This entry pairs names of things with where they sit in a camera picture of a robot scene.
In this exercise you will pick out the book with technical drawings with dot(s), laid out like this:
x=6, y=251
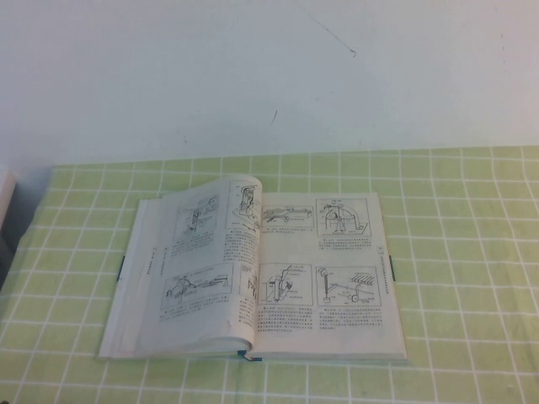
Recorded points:
x=320, y=328

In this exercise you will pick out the green checked tablecloth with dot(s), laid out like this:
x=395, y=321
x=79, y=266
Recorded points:
x=463, y=235

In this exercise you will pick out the white side board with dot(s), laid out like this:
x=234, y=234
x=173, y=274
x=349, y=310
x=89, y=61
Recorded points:
x=6, y=198

